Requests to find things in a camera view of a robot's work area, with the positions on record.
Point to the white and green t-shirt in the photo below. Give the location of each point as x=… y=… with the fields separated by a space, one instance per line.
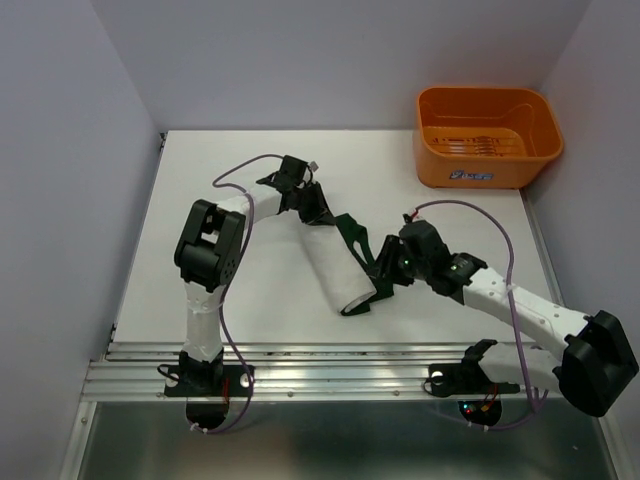
x=341 y=257

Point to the aluminium mounting rail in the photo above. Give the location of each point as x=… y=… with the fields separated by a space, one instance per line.
x=283 y=372

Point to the orange plastic basket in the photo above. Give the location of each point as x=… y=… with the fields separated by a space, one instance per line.
x=483 y=137

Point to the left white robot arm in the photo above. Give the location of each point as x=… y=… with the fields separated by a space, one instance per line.
x=211 y=246

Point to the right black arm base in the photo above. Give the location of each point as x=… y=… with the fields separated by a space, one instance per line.
x=465 y=377

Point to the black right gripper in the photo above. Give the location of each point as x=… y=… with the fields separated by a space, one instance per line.
x=383 y=267

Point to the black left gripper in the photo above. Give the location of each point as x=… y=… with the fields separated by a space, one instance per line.
x=321 y=214

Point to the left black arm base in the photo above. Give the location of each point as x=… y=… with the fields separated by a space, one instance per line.
x=190 y=378

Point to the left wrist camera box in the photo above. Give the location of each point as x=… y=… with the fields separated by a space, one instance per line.
x=294 y=172

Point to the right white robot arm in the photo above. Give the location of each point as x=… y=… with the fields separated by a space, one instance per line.
x=585 y=358

